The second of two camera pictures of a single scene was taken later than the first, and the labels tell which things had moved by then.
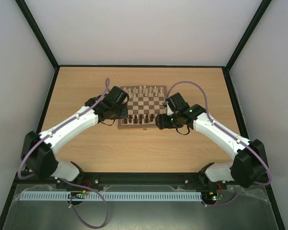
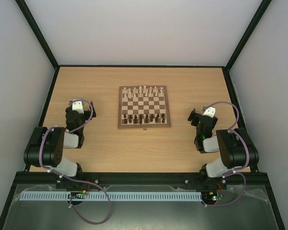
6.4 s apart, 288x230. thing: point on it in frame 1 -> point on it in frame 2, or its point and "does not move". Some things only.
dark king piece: x=140 y=116 does not move
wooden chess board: x=144 y=103 does not move
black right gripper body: x=160 y=121 -> x=195 y=117
